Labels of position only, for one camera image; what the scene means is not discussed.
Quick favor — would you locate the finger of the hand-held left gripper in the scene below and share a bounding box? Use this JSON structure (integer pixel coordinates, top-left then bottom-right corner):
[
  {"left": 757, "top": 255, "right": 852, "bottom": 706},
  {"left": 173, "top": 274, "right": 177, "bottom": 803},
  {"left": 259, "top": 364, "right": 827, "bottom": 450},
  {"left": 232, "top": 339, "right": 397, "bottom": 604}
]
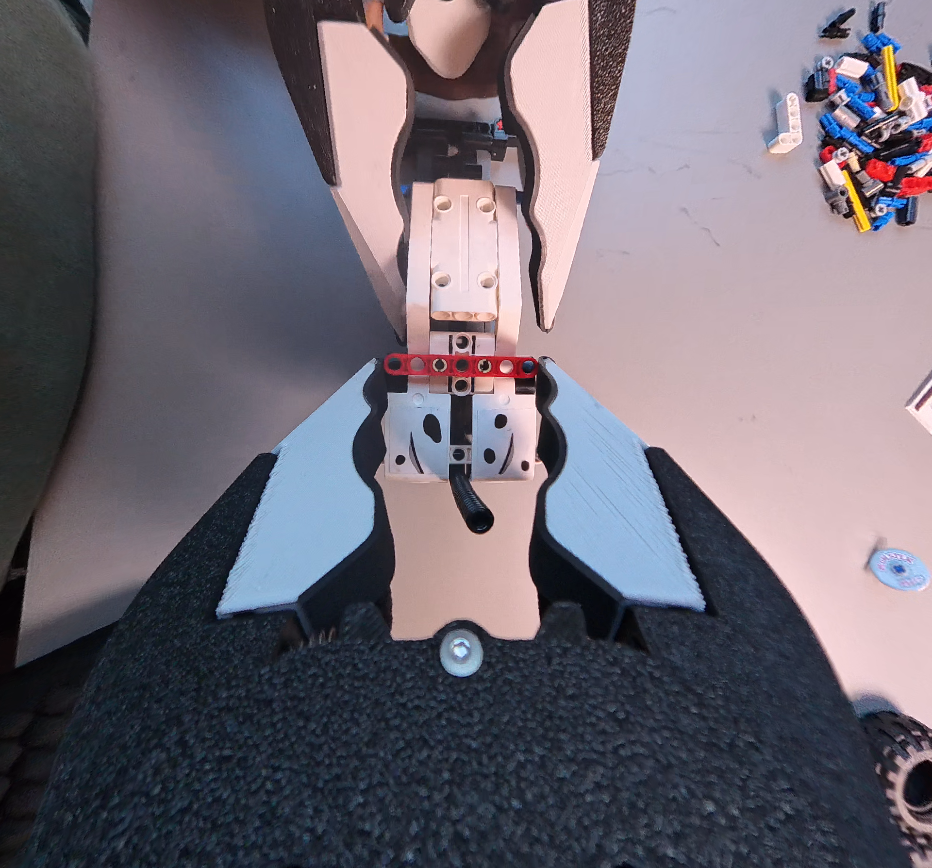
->
[
  {"left": 314, "top": 17, "right": 426, "bottom": 348},
  {"left": 496, "top": 0, "right": 601, "bottom": 336}
]

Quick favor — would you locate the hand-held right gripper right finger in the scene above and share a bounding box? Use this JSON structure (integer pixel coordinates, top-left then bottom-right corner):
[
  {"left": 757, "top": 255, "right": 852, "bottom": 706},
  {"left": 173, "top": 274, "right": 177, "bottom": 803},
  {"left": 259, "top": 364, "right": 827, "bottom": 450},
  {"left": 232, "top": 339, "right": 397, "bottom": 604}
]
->
[{"left": 532, "top": 362, "right": 713, "bottom": 616}]

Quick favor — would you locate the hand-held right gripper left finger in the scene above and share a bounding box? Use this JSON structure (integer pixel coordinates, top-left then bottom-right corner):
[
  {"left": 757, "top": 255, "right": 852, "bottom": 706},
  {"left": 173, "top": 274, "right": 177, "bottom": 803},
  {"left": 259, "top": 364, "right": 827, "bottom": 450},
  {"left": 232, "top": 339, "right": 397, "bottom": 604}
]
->
[{"left": 213, "top": 362, "right": 397, "bottom": 624}]

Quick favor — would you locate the toy brick model car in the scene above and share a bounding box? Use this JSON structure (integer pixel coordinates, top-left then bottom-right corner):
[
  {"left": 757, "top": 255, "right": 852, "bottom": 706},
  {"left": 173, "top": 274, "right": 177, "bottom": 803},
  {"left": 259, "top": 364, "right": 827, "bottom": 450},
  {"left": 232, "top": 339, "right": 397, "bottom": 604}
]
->
[{"left": 382, "top": 118, "right": 565, "bottom": 537}]

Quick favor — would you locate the white angled brick piece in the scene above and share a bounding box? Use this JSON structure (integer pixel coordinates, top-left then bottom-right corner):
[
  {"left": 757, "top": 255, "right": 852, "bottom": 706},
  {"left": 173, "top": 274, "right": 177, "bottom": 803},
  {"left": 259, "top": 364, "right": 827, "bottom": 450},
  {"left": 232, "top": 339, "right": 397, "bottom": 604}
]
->
[{"left": 766, "top": 88, "right": 806, "bottom": 157}]

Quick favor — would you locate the round grey disc piece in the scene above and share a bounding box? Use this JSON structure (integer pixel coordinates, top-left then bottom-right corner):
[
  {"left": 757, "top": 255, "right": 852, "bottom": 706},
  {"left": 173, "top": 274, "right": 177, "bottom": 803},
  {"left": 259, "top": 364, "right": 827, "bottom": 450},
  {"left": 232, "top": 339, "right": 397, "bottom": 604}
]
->
[{"left": 865, "top": 547, "right": 930, "bottom": 589}]

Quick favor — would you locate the pile of small brick pieces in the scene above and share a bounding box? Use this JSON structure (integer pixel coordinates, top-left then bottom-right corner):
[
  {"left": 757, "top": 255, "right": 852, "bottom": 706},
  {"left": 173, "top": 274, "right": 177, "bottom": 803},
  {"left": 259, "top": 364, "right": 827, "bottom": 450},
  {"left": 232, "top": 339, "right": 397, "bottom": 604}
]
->
[{"left": 804, "top": 2, "right": 932, "bottom": 237}]

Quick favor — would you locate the sticker sheet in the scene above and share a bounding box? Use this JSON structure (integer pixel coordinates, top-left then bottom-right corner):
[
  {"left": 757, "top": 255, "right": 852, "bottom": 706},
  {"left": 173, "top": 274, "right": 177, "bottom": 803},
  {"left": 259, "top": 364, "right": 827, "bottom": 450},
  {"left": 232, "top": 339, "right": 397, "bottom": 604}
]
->
[{"left": 905, "top": 370, "right": 932, "bottom": 438}]

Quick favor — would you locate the person's green sweatshirt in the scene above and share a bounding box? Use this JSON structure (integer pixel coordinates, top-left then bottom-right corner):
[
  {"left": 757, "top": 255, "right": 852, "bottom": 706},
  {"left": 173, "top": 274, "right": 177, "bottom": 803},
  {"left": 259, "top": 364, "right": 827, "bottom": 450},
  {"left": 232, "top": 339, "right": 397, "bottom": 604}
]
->
[{"left": 0, "top": 0, "right": 100, "bottom": 585}]

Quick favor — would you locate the black toy tyre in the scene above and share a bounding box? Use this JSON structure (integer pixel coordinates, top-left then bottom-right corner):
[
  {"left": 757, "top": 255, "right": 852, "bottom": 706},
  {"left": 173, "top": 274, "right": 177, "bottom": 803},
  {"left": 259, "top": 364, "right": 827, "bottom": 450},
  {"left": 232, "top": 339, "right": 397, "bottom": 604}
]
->
[{"left": 857, "top": 708, "right": 932, "bottom": 830}]

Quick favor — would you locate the black mesh chair seat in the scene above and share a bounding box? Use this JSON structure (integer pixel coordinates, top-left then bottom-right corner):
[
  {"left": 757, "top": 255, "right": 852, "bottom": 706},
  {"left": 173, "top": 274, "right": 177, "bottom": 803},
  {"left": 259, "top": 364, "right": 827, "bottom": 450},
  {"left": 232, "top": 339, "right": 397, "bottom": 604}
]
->
[{"left": 0, "top": 650, "right": 91, "bottom": 868}]

